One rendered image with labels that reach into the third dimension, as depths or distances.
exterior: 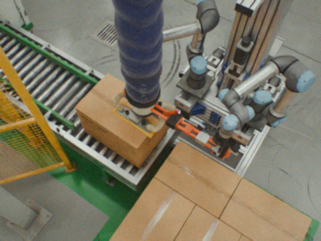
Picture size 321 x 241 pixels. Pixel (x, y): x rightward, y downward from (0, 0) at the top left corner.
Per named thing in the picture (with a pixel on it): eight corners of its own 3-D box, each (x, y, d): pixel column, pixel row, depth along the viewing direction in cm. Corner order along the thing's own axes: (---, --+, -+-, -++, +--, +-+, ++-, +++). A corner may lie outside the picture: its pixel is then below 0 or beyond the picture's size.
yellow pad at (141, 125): (111, 112, 227) (111, 108, 222) (121, 103, 231) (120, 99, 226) (151, 138, 218) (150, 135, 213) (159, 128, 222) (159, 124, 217)
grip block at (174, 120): (164, 124, 212) (164, 120, 206) (173, 114, 216) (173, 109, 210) (175, 131, 209) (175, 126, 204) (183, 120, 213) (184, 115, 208)
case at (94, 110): (84, 131, 283) (74, 106, 248) (113, 99, 299) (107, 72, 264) (139, 169, 267) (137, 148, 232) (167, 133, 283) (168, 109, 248)
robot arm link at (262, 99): (258, 95, 233) (264, 84, 221) (272, 109, 227) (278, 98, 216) (246, 103, 229) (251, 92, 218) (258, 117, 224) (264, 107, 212)
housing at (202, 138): (194, 141, 206) (195, 137, 202) (200, 133, 209) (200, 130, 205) (203, 147, 204) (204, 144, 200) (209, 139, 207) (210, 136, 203)
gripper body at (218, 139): (217, 133, 197) (221, 123, 186) (230, 140, 194) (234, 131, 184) (210, 142, 194) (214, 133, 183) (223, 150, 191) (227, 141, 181)
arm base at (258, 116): (249, 100, 242) (252, 93, 234) (268, 110, 238) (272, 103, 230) (240, 115, 236) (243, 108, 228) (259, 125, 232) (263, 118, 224)
